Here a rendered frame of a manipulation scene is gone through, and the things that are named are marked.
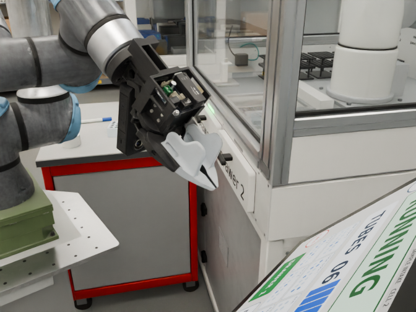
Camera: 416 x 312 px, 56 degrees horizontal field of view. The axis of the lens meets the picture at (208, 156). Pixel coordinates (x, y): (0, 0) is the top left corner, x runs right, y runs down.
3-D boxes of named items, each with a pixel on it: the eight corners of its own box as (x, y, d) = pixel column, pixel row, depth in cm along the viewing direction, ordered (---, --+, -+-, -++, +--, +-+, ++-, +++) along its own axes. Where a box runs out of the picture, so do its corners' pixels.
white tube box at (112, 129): (108, 137, 154) (106, 128, 153) (112, 129, 162) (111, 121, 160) (139, 137, 154) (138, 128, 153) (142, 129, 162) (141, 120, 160)
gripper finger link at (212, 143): (234, 171, 49) (190, 114, 50) (210, 193, 53) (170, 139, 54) (248, 162, 51) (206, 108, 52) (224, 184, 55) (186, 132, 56)
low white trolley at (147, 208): (68, 319, 168) (34, 160, 136) (78, 233, 223) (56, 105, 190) (201, 296, 180) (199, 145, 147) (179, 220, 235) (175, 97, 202)
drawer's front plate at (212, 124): (215, 158, 123) (216, 126, 119) (197, 126, 149) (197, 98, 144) (221, 158, 124) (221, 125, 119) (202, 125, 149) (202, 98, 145)
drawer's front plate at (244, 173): (246, 213, 96) (249, 174, 91) (217, 162, 121) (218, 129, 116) (253, 213, 96) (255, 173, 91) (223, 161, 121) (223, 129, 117)
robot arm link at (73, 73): (25, 65, 66) (26, 17, 57) (90, 58, 72) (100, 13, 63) (40, 104, 63) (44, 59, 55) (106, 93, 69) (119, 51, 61)
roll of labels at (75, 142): (79, 139, 152) (78, 130, 150) (82, 146, 146) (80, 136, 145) (60, 142, 150) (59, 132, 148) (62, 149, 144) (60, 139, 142)
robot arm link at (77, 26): (88, 2, 63) (96, -44, 56) (126, 53, 61) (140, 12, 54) (41, 12, 58) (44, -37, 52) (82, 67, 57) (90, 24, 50)
